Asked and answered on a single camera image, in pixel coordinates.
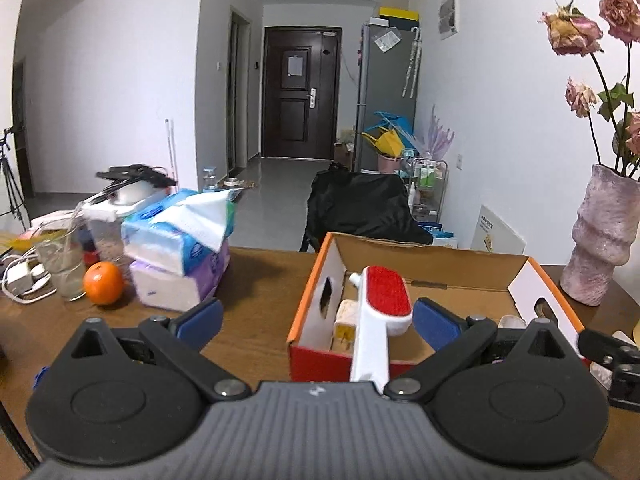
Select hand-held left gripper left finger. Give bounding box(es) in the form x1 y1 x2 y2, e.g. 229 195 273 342
65 298 252 402

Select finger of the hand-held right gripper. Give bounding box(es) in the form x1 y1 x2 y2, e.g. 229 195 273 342
577 329 640 368

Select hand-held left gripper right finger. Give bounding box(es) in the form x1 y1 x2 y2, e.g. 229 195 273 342
382 297 576 403

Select translucent white plastic container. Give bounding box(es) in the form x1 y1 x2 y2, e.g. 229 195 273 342
589 330 638 388

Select orange-rimmed cardboard box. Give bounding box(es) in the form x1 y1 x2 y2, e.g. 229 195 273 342
286 231 598 383

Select white and red lint brush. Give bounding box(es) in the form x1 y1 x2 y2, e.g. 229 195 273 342
348 265 415 385

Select white and gold square cap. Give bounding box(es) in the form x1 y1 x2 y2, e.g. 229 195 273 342
330 299 362 356

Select purple tissue pack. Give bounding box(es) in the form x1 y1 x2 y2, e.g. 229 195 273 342
129 240 232 313

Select blue tissue pack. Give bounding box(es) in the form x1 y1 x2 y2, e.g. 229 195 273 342
121 188 236 277

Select blue and white flat boxes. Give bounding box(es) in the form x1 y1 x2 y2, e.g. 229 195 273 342
430 225 458 248

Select orange fruit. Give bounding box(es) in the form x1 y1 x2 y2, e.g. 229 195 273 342
83 261 125 307

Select mottled pink ceramic vase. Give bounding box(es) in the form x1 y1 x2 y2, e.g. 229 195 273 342
560 163 640 307

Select clear cereal container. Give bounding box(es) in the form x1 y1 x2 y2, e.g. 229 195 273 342
82 200 132 266

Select metal trolley with bottles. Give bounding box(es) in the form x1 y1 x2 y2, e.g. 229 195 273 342
409 157 449 223

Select black cloth covered chair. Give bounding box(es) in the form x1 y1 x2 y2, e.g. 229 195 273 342
300 170 433 253

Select white round pot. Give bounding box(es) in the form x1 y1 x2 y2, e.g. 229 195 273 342
107 180 168 208

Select clear drinking glass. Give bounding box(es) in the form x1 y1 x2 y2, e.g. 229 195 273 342
36 227 87 302

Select white power strip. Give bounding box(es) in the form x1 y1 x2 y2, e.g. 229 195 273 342
30 210 81 232

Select white power adapter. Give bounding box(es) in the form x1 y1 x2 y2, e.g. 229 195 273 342
4 264 33 295

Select yellow folded umbrella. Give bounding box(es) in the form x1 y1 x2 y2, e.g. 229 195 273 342
361 127 405 157

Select purple bouquet wrap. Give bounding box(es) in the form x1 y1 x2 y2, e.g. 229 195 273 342
415 105 455 158

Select blue folded umbrella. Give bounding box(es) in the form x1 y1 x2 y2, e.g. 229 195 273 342
375 110 416 141

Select dark brown entrance door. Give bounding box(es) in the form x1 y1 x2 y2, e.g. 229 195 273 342
263 26 342 159

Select grey refrigerator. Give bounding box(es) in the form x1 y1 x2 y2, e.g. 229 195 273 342
356 22 420 173

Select clear plastic pouch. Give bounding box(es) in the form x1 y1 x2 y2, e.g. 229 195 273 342
375 30 402 53

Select bunch of dried pink roses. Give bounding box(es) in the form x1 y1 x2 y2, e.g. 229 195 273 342
537 0 640 181

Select black plastic frame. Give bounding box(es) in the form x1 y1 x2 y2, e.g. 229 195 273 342
96 163 178 188

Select white charging cable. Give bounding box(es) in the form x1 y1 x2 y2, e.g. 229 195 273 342
0 255 58 306

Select black cable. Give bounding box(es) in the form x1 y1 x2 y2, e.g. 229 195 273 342
0 400 38 471

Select black camera tripod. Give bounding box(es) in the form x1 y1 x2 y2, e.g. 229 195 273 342
0 127 28 233

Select white wall panel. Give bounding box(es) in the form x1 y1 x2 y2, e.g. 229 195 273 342
436 0 459 41

